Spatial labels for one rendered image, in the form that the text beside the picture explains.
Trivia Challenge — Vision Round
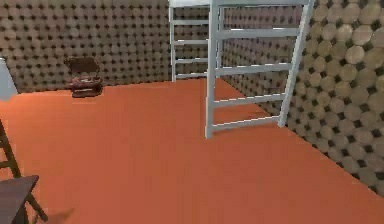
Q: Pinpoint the dark red small chair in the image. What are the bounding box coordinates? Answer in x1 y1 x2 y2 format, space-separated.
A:
63 56 104 99

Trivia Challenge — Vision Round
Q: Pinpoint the pale grey flat panel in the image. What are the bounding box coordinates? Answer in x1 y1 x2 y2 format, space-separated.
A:
0 57 18 102

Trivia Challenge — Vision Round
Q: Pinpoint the dark brown wooden chair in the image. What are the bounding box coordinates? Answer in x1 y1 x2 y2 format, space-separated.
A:
0 118 50 224

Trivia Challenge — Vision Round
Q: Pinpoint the white slatted tall frame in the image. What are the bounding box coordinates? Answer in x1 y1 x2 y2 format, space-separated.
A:
168 0 316 140

